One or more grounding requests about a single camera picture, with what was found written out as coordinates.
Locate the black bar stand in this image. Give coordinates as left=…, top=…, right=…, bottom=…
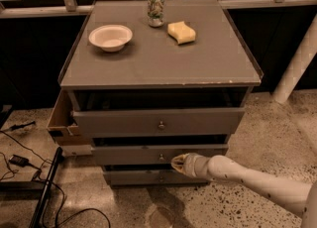
left=29, top=147, right=62, bottom=228

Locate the yellow sponge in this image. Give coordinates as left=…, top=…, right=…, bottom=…
left=167, top=21, right=196, bottom=45

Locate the black floor cable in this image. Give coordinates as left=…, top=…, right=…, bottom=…
left=0, top=129, right=112, bottom=228

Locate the black power adapter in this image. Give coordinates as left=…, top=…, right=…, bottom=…
left=9, top=155, right=30, bottom=168

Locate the patterned drink can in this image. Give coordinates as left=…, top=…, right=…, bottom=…
left=148, top=0, right=165, bottom=28

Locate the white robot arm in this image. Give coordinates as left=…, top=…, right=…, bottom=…
left=171, top=16, right=317, bottom=228

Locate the cardboard box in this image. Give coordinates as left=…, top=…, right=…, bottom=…
left=47, top=91, right=91, bottom=156

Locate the grey drawer cabinet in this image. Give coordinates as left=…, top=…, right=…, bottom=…
left=59, top=0, right=263, bottom=172

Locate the grey bottom drawer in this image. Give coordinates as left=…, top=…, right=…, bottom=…
left=103, top=170, right=207, bottom=186

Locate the grey drawer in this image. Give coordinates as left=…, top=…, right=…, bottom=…
left=103, top=170, right=207, bottom=186
left=73, top=108, right=245, bottom=138
left=91, top=144, right=228, bottom=166

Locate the white paper bowl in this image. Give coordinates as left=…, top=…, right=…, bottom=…
left=88, top=25, right=133, bottom=53

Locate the black cable plug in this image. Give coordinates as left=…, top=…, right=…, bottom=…
left=2, top=121, right=36, bottom=132

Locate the grey top drawer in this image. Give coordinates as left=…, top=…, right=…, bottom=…
left=73, top=108, right=245, bottom=138

